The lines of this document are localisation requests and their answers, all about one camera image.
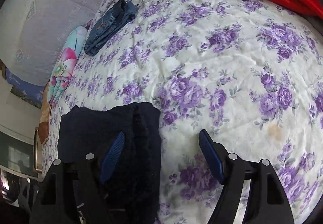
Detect grey lavender blanket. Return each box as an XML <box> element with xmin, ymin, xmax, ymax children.
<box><xmin>1</xmin><ymin>0</ymin><xmax>102</xmax><ymax>86</ymax></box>

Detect folded blue jeans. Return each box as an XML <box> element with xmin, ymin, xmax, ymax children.
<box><xmin>84</xmin><ymin>0</ymin><xmax>137</xmax><ymax>56</ymax></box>

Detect purple floral white bedspread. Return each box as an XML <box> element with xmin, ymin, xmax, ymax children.
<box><xmin>42</xmin><ymin>0</ymin><xmax>322</xmax><ymax>223</ymax></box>

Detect floral turquoise pink folded cloth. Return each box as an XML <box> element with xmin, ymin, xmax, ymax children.
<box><xmin>47</xmin><ymin>26</ymin><xmax>88</xmax><ymax>105</ymax></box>

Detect dark navy pants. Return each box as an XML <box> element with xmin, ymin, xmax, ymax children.
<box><xmin>58</xmin><ymin>102</ymin><xmax>162</xmax><ymax>223</ymax></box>

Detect brown wooden bed frame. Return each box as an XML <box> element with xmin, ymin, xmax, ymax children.
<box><xmin>32</xmin><ymin>80</ymin><xmax>54</xmax><ymax>173</ymax></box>

